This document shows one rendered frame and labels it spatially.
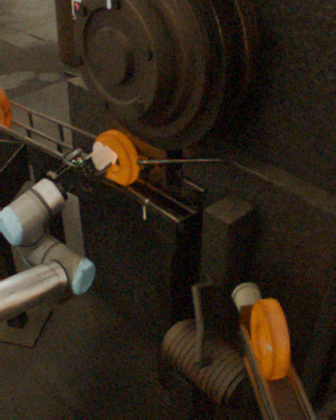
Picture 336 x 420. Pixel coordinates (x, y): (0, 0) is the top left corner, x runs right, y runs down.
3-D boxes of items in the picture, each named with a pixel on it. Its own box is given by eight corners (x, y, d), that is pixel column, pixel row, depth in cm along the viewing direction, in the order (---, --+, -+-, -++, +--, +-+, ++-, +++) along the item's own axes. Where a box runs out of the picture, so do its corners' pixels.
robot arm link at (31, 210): (1, 234, 137) (-13, 211, 129) (37, 205, 141) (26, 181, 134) (20, 255, 132) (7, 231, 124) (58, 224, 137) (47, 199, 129)
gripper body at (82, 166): (94, 154, 136) (57, 183, 131) (103, 179, 142) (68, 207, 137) (76, 144, 140) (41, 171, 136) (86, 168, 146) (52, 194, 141)
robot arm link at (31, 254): (47, 281, 141) (33, 256, 131) (18, 261, 146) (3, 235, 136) (70, 257, 145) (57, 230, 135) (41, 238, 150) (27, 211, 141)
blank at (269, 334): (267, 364, 108) (251, 366, 108) (264, 291, 108) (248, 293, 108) (292, 389, 93) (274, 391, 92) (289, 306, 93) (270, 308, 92)
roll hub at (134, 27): (93, 92, 128) (86, -23, 112) (174, 132, 111) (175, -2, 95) (74, 99, 124) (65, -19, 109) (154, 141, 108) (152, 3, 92)
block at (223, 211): (226, 267, 139) (233, 189, 125) (250, 282, 134) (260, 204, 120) (197, 287, 133) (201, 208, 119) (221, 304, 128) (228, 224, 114)
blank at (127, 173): (99, 124, 149) (90, 128, 147) (137, 136, 140) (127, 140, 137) (105, 174, 157) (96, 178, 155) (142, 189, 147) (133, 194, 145)
